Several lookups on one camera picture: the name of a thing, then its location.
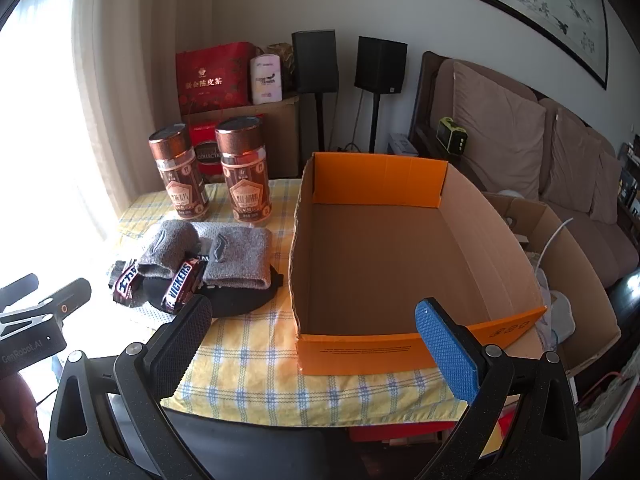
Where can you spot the black speaker stand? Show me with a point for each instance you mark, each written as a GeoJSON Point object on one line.
{"type": "Point", "coordinates": [375, 120]}
{"type": "Point", "coordinates": [319, 120]}

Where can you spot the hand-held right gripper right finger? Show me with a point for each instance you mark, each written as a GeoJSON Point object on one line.
{"type": "Point", "coordinates": [445, 355]}

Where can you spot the person's left hand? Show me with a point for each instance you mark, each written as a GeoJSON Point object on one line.
{"type": "Point", "coordinates": [20, 410]}

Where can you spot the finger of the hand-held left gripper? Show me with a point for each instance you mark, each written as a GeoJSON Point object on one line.
{"type": "Point", "coordinates": [20, 285]}
{"type": "Point", "coordinates": [65, 300]}

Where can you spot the brown patterned bag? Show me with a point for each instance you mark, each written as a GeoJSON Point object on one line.
{"type": "Point", "coordinates": [286, 57]}

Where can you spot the yellow checked tablecloth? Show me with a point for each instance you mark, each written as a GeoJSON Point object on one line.
{"type": "Point", "coordinates": [260, 360]}

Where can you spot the grey mesh cloth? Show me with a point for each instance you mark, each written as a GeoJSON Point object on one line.
{"type": "Point", "coordinates": [205, 232]}

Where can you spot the small brown sofa cushion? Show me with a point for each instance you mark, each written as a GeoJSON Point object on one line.
{"type": "Point", "coordinates": [606, 187]}

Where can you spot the black eye mask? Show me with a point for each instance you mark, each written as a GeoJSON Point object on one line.
{"type": "Point", "coordinates": [235, 302]}

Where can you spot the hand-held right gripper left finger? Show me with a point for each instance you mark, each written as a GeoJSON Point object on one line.
{"type": "Point", "coordinates": [180, 345]}

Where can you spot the white curtain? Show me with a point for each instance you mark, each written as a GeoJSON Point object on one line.
{"type": "Point", "coordinates": [125, 60]}

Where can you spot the grey wristband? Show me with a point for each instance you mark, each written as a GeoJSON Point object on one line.
{"type": "Point", "coordinates": [240, 260]}
{"type": "Point", "coordinates": [167, 247]}

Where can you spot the green and black device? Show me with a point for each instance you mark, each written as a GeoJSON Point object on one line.
{"type": "Point", "coordinates": [452, 136]}

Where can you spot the small white box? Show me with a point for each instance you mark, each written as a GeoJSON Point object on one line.
{"type": "Point", "coordinates": [402, 144]}

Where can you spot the orange cardboard box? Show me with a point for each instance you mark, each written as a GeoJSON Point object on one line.
{"type": "Point", "coordinates": [380, 260]}

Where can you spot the red chocolate gift box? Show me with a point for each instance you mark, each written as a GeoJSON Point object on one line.
{"type": "Point", "coordinates": [205, 155]}

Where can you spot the large brown sofa cushion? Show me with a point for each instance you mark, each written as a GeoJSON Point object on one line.
{"type": "Point", "coordinates": [500, 130]}

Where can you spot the white small carton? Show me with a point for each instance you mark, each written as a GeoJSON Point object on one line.
{"type": "Point", "coordinates": [267, 80]}

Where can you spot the brown chocolate bar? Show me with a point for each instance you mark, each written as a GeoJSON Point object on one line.
{"type": "Point", "coordinates": [182, 285]}
{"type": "Point", "coordinates": [127, 282]}

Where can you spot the open plain cardboard box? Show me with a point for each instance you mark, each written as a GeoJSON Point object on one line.
{"type": "Point", "coordinates": [585, 305]}

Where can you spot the medium brown sofa cushion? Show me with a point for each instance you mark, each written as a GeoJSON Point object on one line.
{"type": "Point", "coordinates": [572, 160]}

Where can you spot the black speaker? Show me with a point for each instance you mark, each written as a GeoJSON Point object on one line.
{"type": "Point", "coordinates": [381, 65]}
{"type": "Point", "coordinates": [315, 60]}

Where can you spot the brown lidded jar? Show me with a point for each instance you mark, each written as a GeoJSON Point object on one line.
{"type": "Point", "coordinates": [245, 175]}
{"type": "Point", "coordinates": [177, 175]}

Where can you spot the red tea gift box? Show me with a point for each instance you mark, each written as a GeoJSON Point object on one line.
{"type": "Point", "coordinates": [215, 80]}

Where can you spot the brown sofa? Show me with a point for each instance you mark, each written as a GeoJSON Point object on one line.
{"type": "Point", "coordinates": [600, 255]}

